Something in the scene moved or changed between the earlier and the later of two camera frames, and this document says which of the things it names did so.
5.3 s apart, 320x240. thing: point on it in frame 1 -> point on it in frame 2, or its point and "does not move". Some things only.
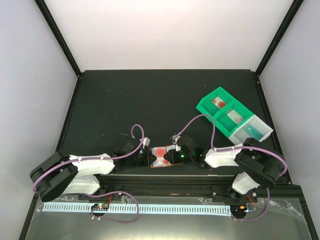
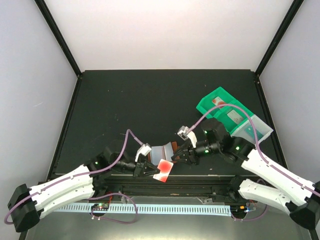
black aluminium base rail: [179, 185] does not move
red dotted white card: [159, 152] -> [165, 167]
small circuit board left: [100, 207] does not move
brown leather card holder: [161, 161] does not move
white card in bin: [235, 117] does not move
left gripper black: [147, 162] -> [140, 169]
